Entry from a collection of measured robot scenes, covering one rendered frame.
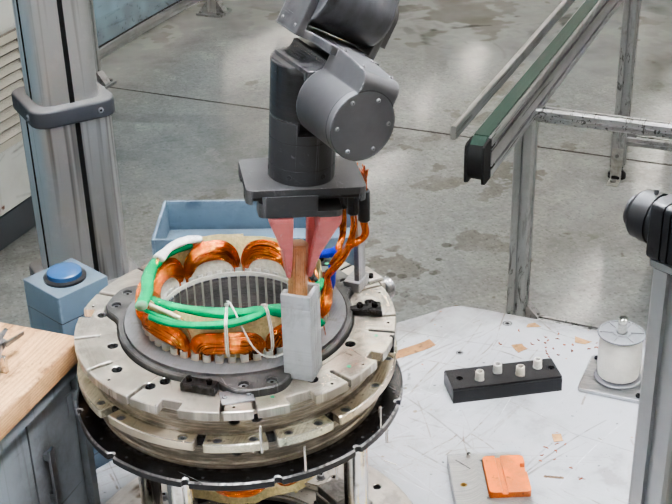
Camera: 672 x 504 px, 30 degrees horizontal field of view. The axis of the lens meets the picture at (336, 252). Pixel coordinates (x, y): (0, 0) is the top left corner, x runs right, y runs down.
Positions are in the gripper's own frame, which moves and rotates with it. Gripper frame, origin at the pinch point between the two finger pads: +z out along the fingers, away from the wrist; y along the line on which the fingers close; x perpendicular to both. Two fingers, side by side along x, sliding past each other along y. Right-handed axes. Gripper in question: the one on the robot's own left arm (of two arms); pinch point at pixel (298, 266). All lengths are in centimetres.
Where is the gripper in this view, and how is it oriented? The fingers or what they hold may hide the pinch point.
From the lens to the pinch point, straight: 111.3
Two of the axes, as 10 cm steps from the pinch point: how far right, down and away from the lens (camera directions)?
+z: -0.4, 8.8, 4.8
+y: 9.8, -0.5, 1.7
